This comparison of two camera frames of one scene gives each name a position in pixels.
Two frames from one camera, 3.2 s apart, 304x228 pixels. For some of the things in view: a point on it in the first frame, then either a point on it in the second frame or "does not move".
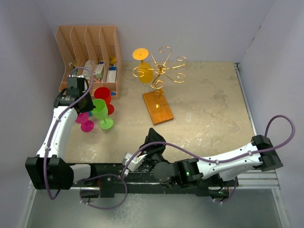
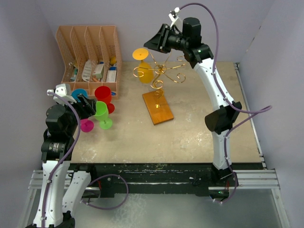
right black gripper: x=153 y=149 -> x=159 y=42
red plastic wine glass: x=104 y=94 does not move
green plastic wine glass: x=101 y=112 does not move
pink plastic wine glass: x=87 y=126 does not move
